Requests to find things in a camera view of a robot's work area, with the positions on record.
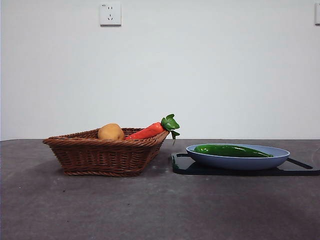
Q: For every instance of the blue round plate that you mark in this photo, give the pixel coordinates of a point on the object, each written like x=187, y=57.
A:
x=237, y=162

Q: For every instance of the yellow-brown potato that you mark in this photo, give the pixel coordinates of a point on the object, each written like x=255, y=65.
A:
x=110, y=132

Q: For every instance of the brown wicker basket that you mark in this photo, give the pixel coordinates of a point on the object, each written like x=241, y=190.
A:
x=100, y=157

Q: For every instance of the orange carrot with green leaves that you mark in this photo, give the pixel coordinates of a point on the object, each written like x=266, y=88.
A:
x=147, y=132

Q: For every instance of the white wall socket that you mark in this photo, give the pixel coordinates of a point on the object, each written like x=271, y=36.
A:
x=110, y=14

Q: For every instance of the black glass board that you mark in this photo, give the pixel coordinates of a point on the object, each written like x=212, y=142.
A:
x=182, y=167

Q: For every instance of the green pepper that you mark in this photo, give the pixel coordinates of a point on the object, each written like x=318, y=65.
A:
x=230, y=150

